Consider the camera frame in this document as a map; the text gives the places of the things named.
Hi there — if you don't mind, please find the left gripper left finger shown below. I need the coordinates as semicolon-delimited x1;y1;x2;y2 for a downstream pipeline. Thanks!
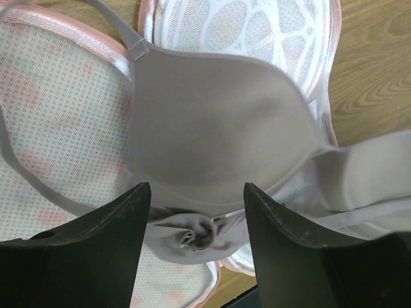
1;183;151;307

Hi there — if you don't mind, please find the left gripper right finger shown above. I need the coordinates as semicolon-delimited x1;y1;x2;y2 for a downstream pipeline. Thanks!
243;183;410;307

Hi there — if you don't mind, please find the taupe bra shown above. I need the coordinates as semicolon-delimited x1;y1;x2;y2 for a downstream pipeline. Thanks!
1;1;410;264

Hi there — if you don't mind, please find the pink floral laundry bag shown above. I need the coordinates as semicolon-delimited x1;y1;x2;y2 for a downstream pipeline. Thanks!
0;0;342;308

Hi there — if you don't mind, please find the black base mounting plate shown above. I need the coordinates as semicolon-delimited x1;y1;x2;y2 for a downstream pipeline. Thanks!
222;285;262;308

